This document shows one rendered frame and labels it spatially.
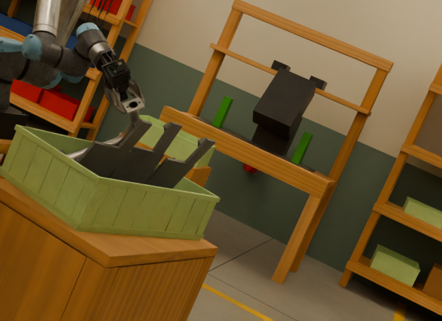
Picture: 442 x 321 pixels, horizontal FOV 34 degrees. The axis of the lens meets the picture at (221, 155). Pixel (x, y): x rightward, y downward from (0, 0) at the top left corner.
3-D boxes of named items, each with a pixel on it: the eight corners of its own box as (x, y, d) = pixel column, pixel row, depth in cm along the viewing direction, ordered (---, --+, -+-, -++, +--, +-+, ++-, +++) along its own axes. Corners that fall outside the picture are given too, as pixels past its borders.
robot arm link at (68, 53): (47, 62, 234) (63, 37, 229) (77, 74, 241) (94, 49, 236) (50, 77, 229) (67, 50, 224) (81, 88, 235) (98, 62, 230)
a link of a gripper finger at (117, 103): (114, 104, 209) (108, 81, 214) (115, 118, 214) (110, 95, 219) (124, 102, 210) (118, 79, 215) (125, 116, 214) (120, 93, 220)
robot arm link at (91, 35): (88, 43, 237) (101, 22, 233) (102, 64, 231) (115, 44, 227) (69, 38, 231) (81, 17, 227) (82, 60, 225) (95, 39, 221)
